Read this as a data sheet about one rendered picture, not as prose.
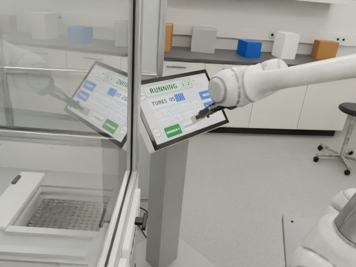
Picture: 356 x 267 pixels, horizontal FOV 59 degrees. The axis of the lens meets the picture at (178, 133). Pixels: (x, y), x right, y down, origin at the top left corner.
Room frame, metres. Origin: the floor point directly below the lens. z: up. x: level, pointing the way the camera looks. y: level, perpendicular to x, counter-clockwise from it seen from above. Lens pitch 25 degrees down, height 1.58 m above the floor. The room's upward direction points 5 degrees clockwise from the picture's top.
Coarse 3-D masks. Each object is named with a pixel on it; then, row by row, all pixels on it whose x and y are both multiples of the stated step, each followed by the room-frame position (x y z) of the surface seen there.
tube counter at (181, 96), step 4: (180, 92) 1.44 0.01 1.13; (184, 92) 1.46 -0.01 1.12; (188, 92) 1.47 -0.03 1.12; (192, 92) 1.49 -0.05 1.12; (168, 96) 1.38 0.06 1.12; (172, 96) 1.39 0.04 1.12; (176, 96) 1.41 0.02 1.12; (180, 96) 1.42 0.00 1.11; (184, 96) 1.44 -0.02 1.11; (188, 96) 1.46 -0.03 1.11; (192, 96) 1.47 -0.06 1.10; (196, 96) 1.49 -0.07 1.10; (172, 100) 1.38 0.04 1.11; (176, 100) 1.39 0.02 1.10; (180, 100) 1.41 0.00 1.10; (184, 100) 1.43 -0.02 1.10
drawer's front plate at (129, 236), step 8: (136, 192) 0.90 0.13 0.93; (136, 200) 0.85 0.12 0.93; (136, 208) 0.81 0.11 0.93; (136, 216) 0.82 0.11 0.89; (128, 224) 0.74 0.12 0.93; (128, 232) 0.70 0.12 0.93; (128, 240) 0.67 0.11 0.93; (128, 248) 0.64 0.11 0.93; (128, 256) 0.64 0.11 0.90; (128, 264) 0.64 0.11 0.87
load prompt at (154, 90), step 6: (186, 78) 1.53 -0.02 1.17; (156, 84) 1.38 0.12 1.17; (162, 84) 1.40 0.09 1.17; (168, 84) 1.43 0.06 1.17; (174, 84) 1.45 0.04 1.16; (180, 84) 1.47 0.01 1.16; (186, 84) 1.50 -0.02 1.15; (144, 90) 1.31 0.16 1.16; (150, 90) 1.34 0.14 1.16; (156, 90) 1.36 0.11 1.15; (162, 90) 1.38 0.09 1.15; (168, 90) 1.40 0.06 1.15; (174, 90) 1.43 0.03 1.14; (180, 90) 1.45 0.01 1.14; (150, 96) 1.31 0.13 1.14
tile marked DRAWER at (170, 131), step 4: (176, 124) 1.30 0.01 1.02; (164, 128) 1.25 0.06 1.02; (168, 128) 1.26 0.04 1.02; (172, 128) 1.27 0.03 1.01; (176, 128) 1.29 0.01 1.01; (180, 128) 1.30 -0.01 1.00; (168, 132) 1.25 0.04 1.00; (172, 132) 1.26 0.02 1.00; (176, 132) 1.27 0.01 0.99; (180, 132) 1.29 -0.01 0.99; (168, 136) 1.23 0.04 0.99; (172, 136) 1.25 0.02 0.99
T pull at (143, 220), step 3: (144, 213) 0.81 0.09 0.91; (144, 216) 0.80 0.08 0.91; (135, 219) 0.78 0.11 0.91; (138, 219) 0.78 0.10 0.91; (141, 219) 0.78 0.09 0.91; (144, 219) 0.78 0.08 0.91; (135, 222) 0.77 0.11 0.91; (138, 222) 0.77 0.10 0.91; (141, 222) 0.77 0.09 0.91; (144, 222) 0.77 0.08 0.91; (144, 225) 0.75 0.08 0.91; (141, 228) 0.75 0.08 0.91; (144, 228) 0.74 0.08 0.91
